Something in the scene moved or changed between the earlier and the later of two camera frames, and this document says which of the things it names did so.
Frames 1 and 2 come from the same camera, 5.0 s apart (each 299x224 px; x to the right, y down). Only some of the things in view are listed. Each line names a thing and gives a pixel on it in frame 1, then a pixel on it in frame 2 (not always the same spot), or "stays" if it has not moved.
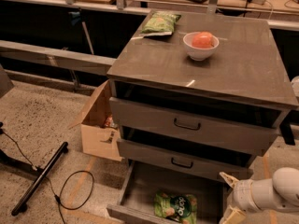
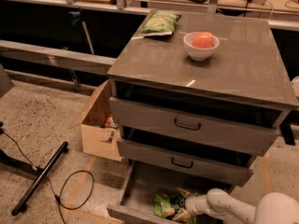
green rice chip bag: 180,207 stays
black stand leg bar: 21,205 stays
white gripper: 242,192 → 193,203
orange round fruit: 203,40 stays
